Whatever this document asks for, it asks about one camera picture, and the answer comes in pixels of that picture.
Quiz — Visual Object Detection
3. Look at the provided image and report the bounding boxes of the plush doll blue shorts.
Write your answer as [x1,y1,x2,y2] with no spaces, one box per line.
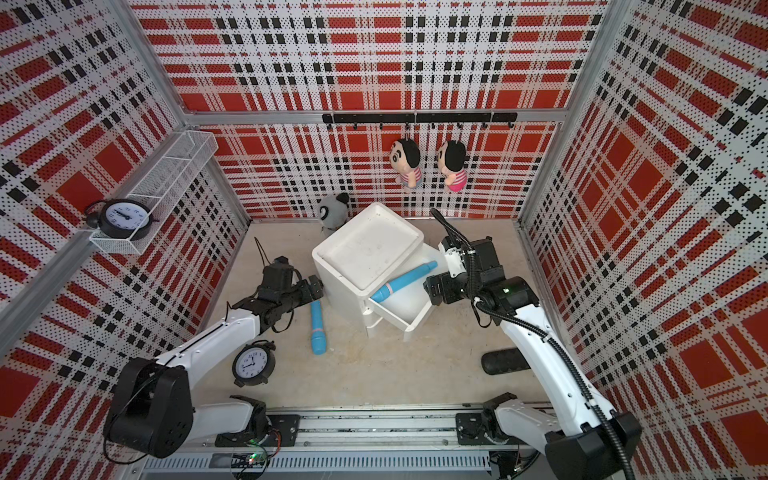
[388,139,422,189]

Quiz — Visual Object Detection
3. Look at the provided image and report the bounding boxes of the plush doll pink shorts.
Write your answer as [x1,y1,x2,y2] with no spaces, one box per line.
[437,140,468,193]

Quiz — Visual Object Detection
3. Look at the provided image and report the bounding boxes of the white top drawer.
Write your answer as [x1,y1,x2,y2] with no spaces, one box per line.
[364,243,448,342]

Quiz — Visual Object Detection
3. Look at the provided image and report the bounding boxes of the white plastic drawer cabinet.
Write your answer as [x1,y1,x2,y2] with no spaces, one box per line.
[312,202,425,332]

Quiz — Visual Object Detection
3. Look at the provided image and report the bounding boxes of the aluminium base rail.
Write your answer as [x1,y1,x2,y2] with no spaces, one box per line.
[120,404,553,479]

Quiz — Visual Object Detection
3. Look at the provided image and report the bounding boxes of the black cylinder on floor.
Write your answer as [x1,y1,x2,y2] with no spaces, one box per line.
[481,348,530,376]

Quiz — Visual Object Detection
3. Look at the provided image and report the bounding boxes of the white wire wall basket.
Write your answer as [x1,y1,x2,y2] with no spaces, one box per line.
[89,130,217,255]

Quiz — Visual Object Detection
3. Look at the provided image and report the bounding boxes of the grey plush animal toy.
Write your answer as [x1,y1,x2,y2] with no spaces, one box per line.
[316,192,350,237]

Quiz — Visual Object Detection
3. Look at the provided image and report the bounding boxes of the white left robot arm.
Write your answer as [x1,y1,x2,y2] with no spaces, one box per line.
[102,256,323,462]

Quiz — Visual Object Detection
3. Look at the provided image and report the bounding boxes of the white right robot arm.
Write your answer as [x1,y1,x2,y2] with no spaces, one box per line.
[424,209,642,479]

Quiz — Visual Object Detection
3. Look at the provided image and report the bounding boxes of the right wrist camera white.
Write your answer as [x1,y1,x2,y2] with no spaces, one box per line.
[438,236,466,278]

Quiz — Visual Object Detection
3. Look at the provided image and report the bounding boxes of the black alarm clock on floor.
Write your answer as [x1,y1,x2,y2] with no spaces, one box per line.
[232,340,276,388]

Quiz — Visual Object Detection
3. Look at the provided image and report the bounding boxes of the blue toy microphone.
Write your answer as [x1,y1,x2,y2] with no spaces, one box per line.
[310,300,327,355]
[370,261,438,303]

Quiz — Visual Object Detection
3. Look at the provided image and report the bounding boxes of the black wall hook rail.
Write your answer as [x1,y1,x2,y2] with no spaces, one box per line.
[321,111,519,127]

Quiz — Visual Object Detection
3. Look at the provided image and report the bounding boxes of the small circuit board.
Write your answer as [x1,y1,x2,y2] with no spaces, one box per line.
[209,452,271,471]

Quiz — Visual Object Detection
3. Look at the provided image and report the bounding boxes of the black alarm clock in basket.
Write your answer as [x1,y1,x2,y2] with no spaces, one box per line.
[84,199,156,241]

